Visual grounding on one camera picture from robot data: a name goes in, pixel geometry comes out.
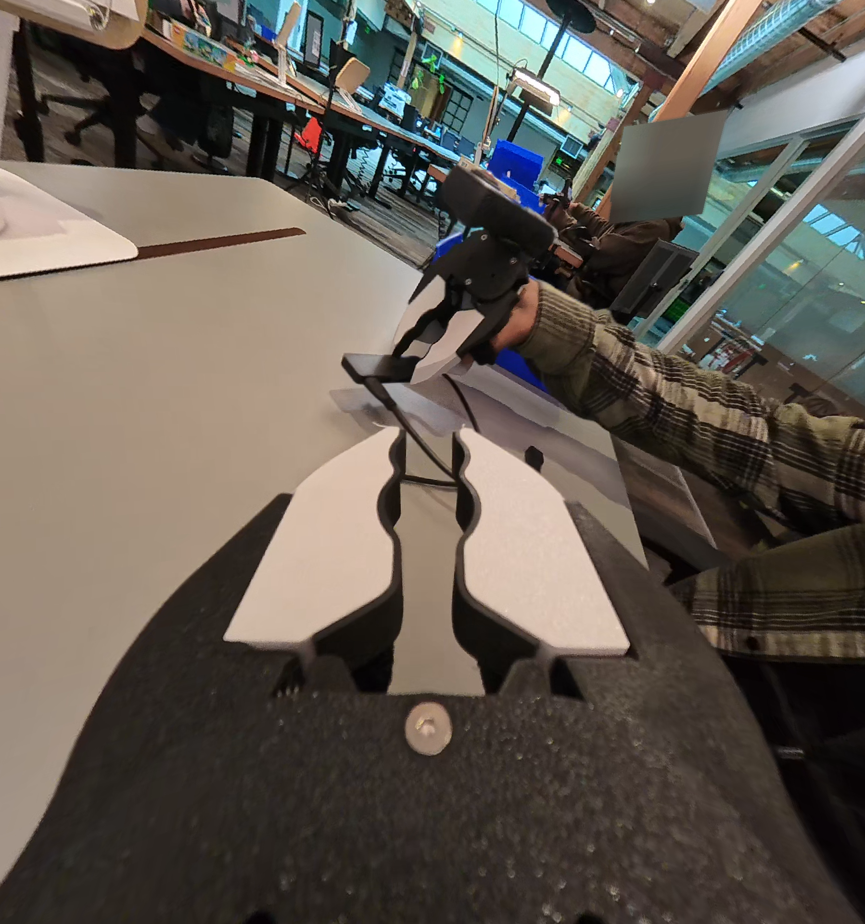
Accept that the black office chair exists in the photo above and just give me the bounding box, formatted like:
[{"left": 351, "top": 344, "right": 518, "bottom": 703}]
[{"left": 180, "top": 87, "right": 235, "bottom": 174}]

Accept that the long wooden workbench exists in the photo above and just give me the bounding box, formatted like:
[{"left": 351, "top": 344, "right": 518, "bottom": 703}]
[{"left": 144, "top": 32, "right": 477, "bottom": 203}]

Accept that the person's right hand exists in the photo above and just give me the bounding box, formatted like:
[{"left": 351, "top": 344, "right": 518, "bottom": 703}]
[{"left": 499, "top": 280, "right": 549, "bottom": 355}]

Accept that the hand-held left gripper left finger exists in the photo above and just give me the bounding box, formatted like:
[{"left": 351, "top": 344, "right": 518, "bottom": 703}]
[{"left": 223, "top": 426, "right": 406, "bottom": 654}]

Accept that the white table mat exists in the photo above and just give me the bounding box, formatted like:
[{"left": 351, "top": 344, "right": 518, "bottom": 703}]
[{"left": 0, "top": 165, "right": 139, "bottom": 284}]

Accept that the hanging light fixture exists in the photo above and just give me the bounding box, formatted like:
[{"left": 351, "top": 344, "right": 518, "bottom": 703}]
[{"left": 508, "top": 68, "right": 560, "bottom": 114}]

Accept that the person's right forearm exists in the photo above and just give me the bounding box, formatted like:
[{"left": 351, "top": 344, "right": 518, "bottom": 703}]
[{"left": 512, "top": 283, "right": 865, "bottom": 528}]

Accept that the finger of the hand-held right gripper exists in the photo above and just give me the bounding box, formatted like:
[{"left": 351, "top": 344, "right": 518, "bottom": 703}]
[
  {"left": 392, "top": 277, "right": 454, "bottom": 362},
  {"left": 409, "top": 307, "right": 493, "bottom": 385}
]

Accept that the long black usb cable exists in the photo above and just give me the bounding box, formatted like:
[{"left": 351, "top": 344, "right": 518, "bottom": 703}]
[{"left": 364, "top": 375, "right": 458, "bottom": 490}]

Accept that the black computer monitor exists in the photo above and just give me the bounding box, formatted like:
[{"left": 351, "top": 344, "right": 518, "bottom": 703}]
[{"left": 611, "top": 240, "right": 700, "bottom": 319}]

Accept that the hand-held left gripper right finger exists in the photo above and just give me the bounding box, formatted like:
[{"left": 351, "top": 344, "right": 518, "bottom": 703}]
[{"left": 451, "top": 426, "right": 633, "bottom": 661}]

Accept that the black floor lamp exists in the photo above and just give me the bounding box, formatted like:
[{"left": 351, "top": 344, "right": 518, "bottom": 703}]
[{"left": 512, "top": 0, "right": 598, "bottom": 145}]

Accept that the light wood desk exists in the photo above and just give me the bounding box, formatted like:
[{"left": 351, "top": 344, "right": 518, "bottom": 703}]
[{"left": 0, "top": 0, "right": 150, "bottom": 51}]

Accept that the red chair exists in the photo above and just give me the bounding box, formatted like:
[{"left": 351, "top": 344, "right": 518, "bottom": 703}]
[{"left": 293, "top": 115, "right": 325, "bottom": 170}]

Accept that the person's torso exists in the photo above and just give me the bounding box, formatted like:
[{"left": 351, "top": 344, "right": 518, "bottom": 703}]
[{"left": 667, "top": 516, "right": 865, "bottom": 924}]

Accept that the black usb hub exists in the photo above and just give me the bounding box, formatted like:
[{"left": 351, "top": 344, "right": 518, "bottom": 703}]
[{"left": 342, "top": 352, "right": 420, "bottom": 384}]

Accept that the blue plastic bin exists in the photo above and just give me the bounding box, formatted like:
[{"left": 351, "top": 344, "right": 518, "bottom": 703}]
[{"left": 489, "top": 139, "right": 547, "bottom": 190}]

